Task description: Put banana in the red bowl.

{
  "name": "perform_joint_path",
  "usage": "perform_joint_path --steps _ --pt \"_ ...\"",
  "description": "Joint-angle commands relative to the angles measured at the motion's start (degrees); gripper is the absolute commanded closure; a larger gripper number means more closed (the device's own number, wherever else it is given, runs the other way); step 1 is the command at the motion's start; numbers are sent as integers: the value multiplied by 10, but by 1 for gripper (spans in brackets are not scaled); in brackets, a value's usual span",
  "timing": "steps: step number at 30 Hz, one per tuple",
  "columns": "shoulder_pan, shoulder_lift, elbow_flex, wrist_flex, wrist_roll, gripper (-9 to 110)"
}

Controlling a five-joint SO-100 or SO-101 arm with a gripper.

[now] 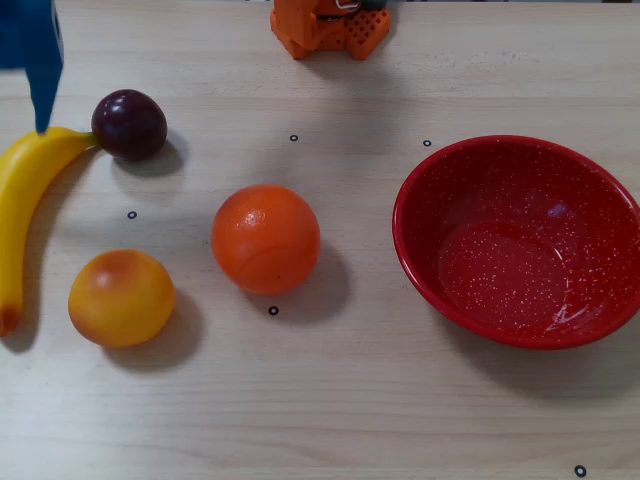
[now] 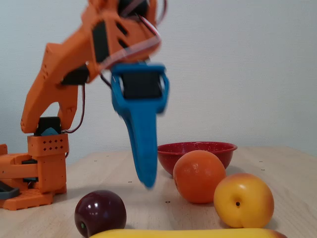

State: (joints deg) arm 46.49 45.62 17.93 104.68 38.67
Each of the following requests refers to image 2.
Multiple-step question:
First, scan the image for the yellow banana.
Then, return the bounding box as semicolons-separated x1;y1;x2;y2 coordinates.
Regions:
89;228;289;238

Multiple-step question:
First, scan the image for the yellow peach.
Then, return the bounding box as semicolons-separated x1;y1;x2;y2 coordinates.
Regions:
213;173;275;229

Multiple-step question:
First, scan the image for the dark red plum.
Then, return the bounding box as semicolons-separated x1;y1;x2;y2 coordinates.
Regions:
74;189;127;238

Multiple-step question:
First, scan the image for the grey table clamp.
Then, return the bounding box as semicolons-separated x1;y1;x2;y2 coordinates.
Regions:
0;180;20;200

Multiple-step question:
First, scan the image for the orange robot base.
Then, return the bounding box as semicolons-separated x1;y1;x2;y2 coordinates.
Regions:
0;143;54;211

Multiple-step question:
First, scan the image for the thin dark shoulder cable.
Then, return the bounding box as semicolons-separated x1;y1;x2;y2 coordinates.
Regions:
60;83;87;134

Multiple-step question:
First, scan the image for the red speckled bowl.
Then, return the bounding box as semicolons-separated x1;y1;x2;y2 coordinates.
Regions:
157;141;238;179

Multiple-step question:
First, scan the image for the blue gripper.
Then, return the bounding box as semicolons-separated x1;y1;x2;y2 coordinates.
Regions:
110;63;170;190

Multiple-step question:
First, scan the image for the orange fruit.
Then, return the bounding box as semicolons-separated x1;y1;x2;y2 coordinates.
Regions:
172;150;226;204

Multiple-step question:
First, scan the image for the red white black gripper cable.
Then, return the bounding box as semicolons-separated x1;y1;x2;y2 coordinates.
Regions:
99;0;169;87

